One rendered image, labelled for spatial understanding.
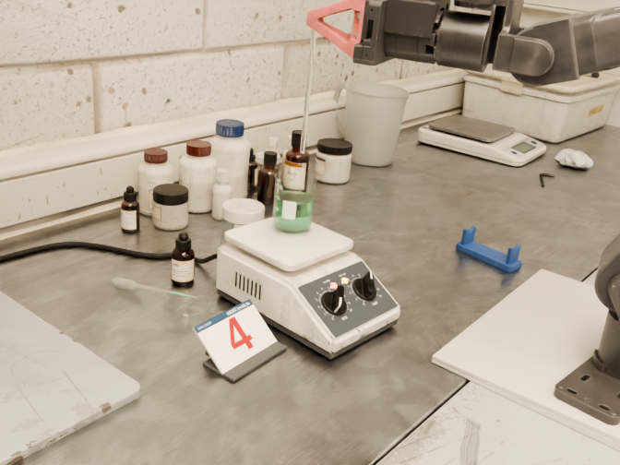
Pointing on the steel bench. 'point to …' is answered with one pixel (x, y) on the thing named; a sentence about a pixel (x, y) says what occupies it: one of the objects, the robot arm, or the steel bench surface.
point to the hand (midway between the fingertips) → (315, 18)
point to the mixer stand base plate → (50, 384)
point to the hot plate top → (252, 241)
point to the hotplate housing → (292, 298)
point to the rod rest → (489, 252)
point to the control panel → (313, 291)
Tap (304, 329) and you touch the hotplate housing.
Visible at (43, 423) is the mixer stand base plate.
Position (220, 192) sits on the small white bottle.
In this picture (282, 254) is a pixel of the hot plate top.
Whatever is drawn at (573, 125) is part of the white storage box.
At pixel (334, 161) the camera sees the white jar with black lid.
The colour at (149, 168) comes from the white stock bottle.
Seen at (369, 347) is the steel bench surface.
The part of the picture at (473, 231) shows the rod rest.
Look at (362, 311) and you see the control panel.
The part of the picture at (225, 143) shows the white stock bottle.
